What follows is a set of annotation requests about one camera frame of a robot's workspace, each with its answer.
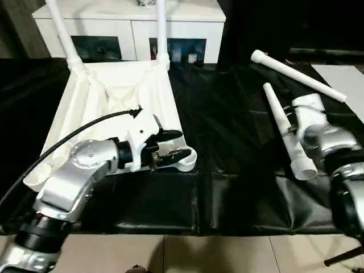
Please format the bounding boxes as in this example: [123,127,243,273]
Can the white plastic table leg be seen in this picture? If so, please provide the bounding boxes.
[155,0,170,66]
[250,49,348,104]
[44,0,86,72]
[263,82,318,181]

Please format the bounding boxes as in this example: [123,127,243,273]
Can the white plastic table top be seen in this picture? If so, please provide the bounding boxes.
[23,57,198,193]

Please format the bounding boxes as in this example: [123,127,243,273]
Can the black work mat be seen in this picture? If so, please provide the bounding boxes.
[0,57,364,237]

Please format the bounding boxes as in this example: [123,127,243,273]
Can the white side table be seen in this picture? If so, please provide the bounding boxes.
[316,64,364,123]

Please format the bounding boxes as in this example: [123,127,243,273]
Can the black stand leg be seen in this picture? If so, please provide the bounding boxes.
[324,246,364,268]

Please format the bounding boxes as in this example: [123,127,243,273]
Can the white cabinet with glass doors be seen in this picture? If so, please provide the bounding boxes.
[32,0,226,63]

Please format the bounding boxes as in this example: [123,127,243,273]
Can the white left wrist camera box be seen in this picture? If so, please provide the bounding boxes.
[117,111,163,171]

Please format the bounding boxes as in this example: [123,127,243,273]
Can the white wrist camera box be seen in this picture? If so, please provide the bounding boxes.
[290,94,328,148]
[117,111,163,171]

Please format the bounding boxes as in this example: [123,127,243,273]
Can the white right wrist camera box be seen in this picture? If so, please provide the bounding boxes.
[290,94,328,148]

